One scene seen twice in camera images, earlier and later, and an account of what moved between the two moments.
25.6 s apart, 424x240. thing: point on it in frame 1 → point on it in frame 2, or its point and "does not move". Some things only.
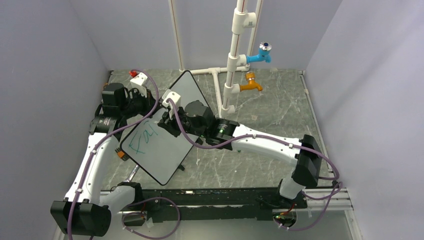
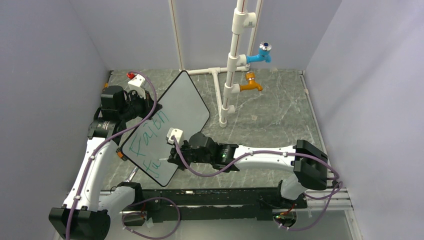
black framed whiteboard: (155, 147) does not move
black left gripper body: (139, 104) does not move
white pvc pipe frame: (241, 19) does not move
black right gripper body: (173, 124) → (190, 155)
